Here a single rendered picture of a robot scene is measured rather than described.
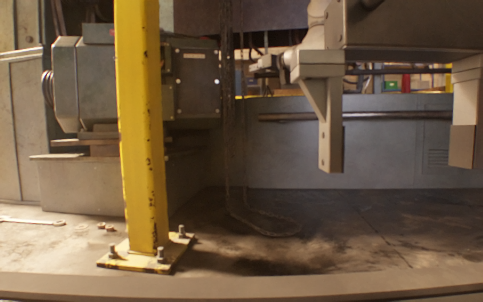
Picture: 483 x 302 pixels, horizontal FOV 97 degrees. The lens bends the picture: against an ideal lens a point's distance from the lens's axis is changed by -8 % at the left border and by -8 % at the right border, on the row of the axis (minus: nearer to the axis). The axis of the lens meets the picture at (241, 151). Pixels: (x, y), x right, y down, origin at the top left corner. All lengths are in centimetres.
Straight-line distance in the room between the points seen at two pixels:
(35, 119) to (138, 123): 97
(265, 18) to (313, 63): 153
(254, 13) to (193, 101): 85
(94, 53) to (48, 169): 62
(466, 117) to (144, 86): 68
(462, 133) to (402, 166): 146
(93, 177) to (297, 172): 114
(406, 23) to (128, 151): 69
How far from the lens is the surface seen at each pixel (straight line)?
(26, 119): 168
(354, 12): 22
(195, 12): 184
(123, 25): 81
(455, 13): 27
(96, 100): 120
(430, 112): 170
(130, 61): 77
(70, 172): 137
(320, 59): 21
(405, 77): 222
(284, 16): 173
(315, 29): 91
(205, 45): 121
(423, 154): 180
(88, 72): 123
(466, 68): 29
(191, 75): 115
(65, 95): 126
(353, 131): 160
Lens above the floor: 39
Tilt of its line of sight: 5 degrees down
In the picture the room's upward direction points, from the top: 1 degrees counter-clockwise
